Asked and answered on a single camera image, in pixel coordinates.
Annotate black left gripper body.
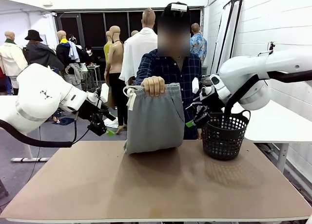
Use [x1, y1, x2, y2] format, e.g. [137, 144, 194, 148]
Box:
[78, 101, 106, 123]

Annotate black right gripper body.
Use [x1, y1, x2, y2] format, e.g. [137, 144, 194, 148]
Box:
[194, 86, 225, 113]

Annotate black perforated laundry basket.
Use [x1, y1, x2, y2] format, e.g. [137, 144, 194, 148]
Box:
[201, 109, 251, 161]

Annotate grey training pants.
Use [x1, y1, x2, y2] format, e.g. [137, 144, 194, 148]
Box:
[123, 82, 185, 155]

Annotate person's right plaid forearm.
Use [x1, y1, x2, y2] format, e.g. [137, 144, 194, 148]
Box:
[133, 63, 156, 86]

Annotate bare mannequin in black pants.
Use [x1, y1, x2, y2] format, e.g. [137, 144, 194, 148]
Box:
[104, 25, 132, 134]

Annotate person's right hand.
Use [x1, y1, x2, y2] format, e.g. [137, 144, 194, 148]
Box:
[140, 76, 166, 97]

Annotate white cloth on floor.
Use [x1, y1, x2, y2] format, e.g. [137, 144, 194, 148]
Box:
[103, 118, 119, 130]

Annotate mannequin in light jeans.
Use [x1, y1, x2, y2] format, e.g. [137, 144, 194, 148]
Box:
[64, 62, 85, 91]

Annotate white background work table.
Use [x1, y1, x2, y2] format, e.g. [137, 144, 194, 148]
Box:
[81, 63, 102, 93]

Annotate person in plaid shirt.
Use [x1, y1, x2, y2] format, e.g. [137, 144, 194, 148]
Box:
[133, 1, 203, 140]

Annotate figure in blue floral shirt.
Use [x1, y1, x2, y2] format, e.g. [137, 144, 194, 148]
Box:
[190, 22, 207, 66]

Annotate person with face mask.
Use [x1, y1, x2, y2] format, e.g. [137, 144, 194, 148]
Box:
[84, 45, 99, 65]

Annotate dark blue jeans mannequin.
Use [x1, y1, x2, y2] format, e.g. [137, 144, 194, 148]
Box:
[50, 67, 61, 124]

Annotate mannequin in yellow top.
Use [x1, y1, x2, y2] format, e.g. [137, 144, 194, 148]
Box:
[103, 30, 114, 63]

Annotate mannequin with yellow collar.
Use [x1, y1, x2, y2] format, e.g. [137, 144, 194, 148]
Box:
[56, 30, 87, 69]

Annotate tall mannequin in white shirt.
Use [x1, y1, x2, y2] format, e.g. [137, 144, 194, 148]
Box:
[118, 7, 159, 88]

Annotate mannequin in dark jacket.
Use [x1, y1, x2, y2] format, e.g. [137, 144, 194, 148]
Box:
[23, 40, 64, 71]

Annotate black bucket hat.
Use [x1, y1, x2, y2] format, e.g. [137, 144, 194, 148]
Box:
[24, 29, 44, 42]

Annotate black cap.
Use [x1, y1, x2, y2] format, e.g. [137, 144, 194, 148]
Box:
[161, 1, 192, 18]

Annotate mannequin in cream jacket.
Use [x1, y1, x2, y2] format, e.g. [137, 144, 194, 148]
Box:
[0, 31, 29, 95]

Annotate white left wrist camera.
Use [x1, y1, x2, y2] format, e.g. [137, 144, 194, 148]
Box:
[100, 83, 110, 102]

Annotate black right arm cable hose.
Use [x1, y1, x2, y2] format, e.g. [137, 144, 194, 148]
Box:
[223, 72, 312, 119]

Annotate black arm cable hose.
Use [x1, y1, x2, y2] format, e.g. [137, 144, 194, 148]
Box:
[0, 119, 78, 148]
[223, 72, 312, 119]

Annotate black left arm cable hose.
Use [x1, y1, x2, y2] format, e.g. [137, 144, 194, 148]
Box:
[0, 119, 78, 148]

